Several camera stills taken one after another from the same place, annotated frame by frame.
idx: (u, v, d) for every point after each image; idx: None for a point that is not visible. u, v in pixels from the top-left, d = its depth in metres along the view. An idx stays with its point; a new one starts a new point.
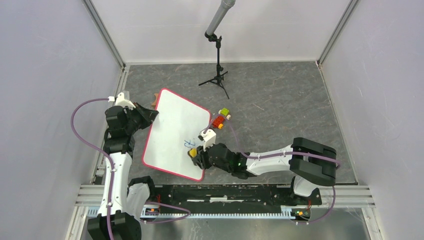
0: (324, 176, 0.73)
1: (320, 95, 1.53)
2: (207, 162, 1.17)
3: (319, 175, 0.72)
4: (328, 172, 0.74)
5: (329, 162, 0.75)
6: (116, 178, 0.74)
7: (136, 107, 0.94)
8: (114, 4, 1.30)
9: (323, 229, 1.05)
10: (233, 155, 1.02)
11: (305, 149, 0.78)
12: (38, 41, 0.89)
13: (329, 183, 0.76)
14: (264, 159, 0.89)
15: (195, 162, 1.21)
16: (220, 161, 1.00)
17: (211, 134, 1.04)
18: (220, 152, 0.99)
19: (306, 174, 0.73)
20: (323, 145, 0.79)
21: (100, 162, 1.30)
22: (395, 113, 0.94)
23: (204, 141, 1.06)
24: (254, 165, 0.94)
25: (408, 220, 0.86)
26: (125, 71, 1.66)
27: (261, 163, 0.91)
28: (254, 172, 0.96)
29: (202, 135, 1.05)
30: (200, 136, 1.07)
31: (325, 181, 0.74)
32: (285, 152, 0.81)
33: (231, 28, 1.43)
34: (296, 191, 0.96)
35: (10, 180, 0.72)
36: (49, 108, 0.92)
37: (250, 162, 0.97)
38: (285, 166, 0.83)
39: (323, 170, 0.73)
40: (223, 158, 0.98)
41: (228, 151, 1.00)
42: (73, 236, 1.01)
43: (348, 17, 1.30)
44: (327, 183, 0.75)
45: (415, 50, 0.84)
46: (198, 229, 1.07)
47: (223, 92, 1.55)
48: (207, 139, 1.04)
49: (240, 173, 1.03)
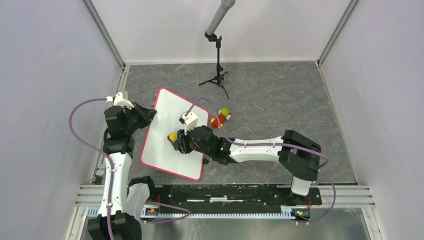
0: (309, 170, 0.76)
1: (320, 95, 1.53)
2: (188, 146, 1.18)
3: (304, 168, 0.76)
4: (313, 167, 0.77)
5: (315, 158, 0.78)
6: (116, 178, 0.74)
7: (135, 106, 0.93)
8: (114, 4, 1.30)
9: (323, 229, 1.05)
10: (216, 140, 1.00)
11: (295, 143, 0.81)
12: (39, 41, 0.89)
13: (313, 177, 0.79)
14: (251, 146, 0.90)
15: (175, 146, 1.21)
16: (202, 144, 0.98)
17: (193, 117, 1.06)
18: (203, 134, 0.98)
19: (292, 166, 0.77)
20: (311, 141, 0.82)
21: (100, 162, 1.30)
22: (395, 113, 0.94)
23: (186, 125, 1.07)
24: (239, 152, 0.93)
25: (409, 220, 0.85)
26: (125, 71, 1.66)
27: (247, 151, 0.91)
28: (236, 158, 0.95)
29: (184, 118, 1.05)
30: (181, 120, 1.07)
31: (309, 175, 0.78)
32: (275, 142, 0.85)
33: (231, 29, 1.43)
34: (293, 189, 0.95)
35: (11, 180, 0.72)
36: (49, 107, 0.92)
37: (233, 147, 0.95)
38: (271, 156, 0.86)
39: (308, 164, 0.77)
40: (206, 140, 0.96)
41: (210, 134, 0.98)
42: (73, 236, 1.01)
43: (348, 17, 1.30)
44: (310, 177, 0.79)
45: (414, 50, 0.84)
46: (198, 229, 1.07)
47: (223, 91, 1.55)
48: (188, 123, 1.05)
49: (221, 157, 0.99)
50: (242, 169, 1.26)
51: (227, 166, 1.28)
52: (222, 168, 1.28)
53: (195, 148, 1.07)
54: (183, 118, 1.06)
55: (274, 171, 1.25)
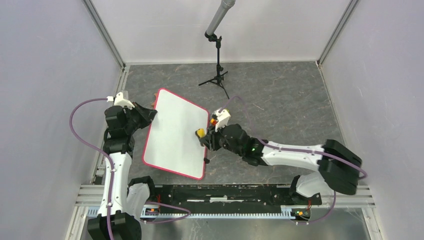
0: (349, 185, 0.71)
1: (320, 95, 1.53)
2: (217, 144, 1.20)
3: (345, 182, 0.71)
4: (354, 182, 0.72)
5: (355, 172, 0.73)
6: (116, 178, 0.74)
7: (135, 106, 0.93)
8: (114, 5, 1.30)
9: (323, 229, 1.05)
10: (249, 139, 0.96)
11: (336, 154, 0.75)
12: (39, 41, 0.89)
13: (350, 192, 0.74)
14: (285, 151, 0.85)
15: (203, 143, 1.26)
16: (234, 143, 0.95)
17: (226, 114, 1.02)
18: (236, 133, 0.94)
19: (331, 177, 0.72)
20: (353, 154, 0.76)
21: (100, 162, 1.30)
22: (395, 113, 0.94)
23: (218, 121, 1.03)
24: (272, 155, 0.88)
25: (409, 220, 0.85)
26: (125, 71, 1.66)
27: (283, 155, 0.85)
28: (268, 161, 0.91)
29: (217, 115, 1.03)
30: (214, 116, 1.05)
31: (348, 189, 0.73)
32: (314, 150, 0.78)
33: (231, 29, 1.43)
34: (299, 189, 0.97)
35: (10, 180, 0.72)
36: (49, 107, 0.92)
37: (266, 149, 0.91)
38: (308, 164, 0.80)
39: (349, 178, 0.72)
40: (238, 139, 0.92)
41: (244, 133, 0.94)
42: (73, 236, 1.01)
43: (348, 18, 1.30)
44: (348, 191, 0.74)
45: (415, 50, 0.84)
46: (198, 229, 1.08)
47: (223, 91, 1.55)
48: (221, 119, 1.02)
49: (252, 158, 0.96)
50: (242, 169, 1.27)
51: (227, 166, 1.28)
52: (222, 168, 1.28)
53: (225, 146, 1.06)
54: (216, 115, 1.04)
55: (274, 171, 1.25)
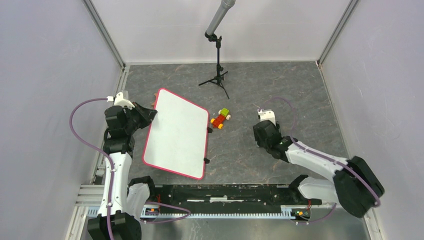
0: (359, 204, 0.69)
1: (320, 95, 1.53)
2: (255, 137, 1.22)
3: (354, 199, 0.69)
4: (366, 205, 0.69)
5: (371, 197, 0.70)
6: (116, 179, 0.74)
7: (135, 106, 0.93)
8: (114, 5, 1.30)
9: (323, 230, 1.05)
10: (276, 134, 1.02)
11: (357, 172, 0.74)
12: (39, 41, 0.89)
13: (359, 213, 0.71)
14: (310, 154, 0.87)
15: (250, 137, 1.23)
16: (260, 133, 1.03)
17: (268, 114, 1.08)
18: (264, 125, 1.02)
19: (342, 190, 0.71)
20: (376, 180, 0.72)
21: (100, 162, 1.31)
22: (395, 113, 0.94)
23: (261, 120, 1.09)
24: (296, 153, 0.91)
25: (410, 220, 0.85)
26: (125, 71, 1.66)
27: (305, 156, 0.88)
28: (290, 158, 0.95)
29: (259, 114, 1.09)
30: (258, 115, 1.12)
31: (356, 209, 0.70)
32: (337, 161, 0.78)
33: (231, 29, 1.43)
34: (301, 186, 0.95)
35: (10, 179, 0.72)
36: (49, 107, 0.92)
37: (293, 147, 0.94)
38: (327, 172, 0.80)
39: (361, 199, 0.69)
40: (264, 130, 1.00)
41: (272, 126, 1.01)
42: (73, 236, 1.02)
43: (348, 17, 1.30)
44: (356, 211, 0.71)
45: (415, 49, 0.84)
46: (198, 229, 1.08)
47: (223, 91, 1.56)
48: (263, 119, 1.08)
49: (276, 150, 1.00)
50: (242, 169, 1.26)
51: (227, 166, 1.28)
52: (222, 168, 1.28)
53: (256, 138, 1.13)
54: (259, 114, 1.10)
55: (274, 171, 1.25)
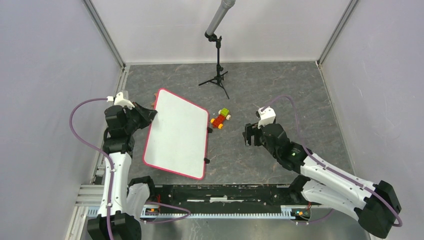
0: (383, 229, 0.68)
1: (320, 95, 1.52)
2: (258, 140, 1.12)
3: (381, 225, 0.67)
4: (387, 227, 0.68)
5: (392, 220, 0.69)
6: (116, 179, 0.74)
7: (135, 106, 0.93)
8: (114, 5, 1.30)
9: (322, 230, 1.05)
10: (288, 142, 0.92)
11: (385, 197, 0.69)
12: (39, 41, 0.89)
13: (378, 233, 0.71)
14: (332, 173, 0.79)
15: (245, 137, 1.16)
16: (271, 141, 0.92)
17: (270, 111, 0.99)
18: (276, 132, 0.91)
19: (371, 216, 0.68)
20: (397, 202, 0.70)
21: (100, 162, 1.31)
22: (395, 113, 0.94)
23: (262, 119, 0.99)
24: (314, 170, 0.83)
25: (410, 220, 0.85)
26: (125, 71, 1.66)
27: (326, 175, 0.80)
28: (305, 172, 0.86)
29: (260, 113, 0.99)
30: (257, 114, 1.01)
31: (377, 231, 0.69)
32: (366, 186, 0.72)
33: (231, 29, 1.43)
34: (306, 192, 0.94)
35: (10, 179, 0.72)
36: (50, 107, 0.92)
37: (309, 160, 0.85)
38: (351, 196, 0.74)
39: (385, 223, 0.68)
40: (277, 137, 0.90)
41: (284, 134, 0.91)
42: (73, 236, 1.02)
43: (348, 18, 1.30)
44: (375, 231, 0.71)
45: (414, 50, 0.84)
46: (198, 229, 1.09)
47: (223, 91, 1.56)
48: (266, 117, 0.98)
49: (287, 161, 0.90)
50: (242, 169, 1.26)
51: (227, 166, 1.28)
52: (222, 168, 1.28)
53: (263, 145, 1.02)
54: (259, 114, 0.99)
55: (274, 171, 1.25)
